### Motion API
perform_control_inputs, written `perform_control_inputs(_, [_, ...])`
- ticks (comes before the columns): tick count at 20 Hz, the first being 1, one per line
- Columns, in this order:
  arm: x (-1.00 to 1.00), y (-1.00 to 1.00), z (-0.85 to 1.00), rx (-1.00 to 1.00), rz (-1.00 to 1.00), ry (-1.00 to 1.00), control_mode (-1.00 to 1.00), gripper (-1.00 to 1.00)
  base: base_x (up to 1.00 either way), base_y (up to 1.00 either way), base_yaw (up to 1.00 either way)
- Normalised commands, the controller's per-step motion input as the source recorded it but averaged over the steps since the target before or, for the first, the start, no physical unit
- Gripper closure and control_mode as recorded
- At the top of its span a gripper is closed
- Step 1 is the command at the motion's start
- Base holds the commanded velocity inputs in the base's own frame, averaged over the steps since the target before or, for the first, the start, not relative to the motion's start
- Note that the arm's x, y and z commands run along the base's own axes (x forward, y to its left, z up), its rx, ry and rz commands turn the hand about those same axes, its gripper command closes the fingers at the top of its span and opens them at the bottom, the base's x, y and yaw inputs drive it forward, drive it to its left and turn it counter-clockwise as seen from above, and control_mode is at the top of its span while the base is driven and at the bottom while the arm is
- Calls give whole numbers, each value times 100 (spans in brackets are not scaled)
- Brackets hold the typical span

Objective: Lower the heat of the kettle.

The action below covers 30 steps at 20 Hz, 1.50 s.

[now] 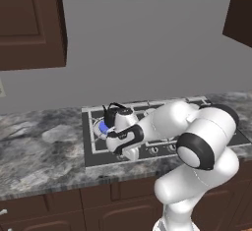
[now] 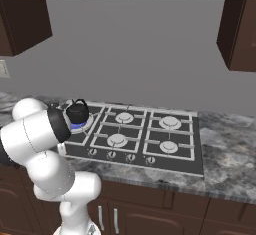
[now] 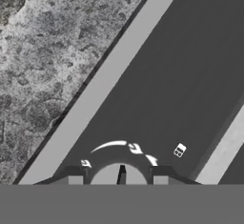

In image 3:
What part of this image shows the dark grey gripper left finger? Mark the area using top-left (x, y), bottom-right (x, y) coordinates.
top-left (32, 165), bottom-right (87, 186)

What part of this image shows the dark grey hob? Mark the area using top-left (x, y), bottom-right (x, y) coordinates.
top-left (12, 0), bottom-right (244, 186)

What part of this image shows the grey round hob knob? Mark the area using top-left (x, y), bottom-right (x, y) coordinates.
top-left (90, 163), bottom-right (149, 186)

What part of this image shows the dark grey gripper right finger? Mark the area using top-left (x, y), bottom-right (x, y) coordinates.
top-left (149, 165), bottom-right (203, 186)

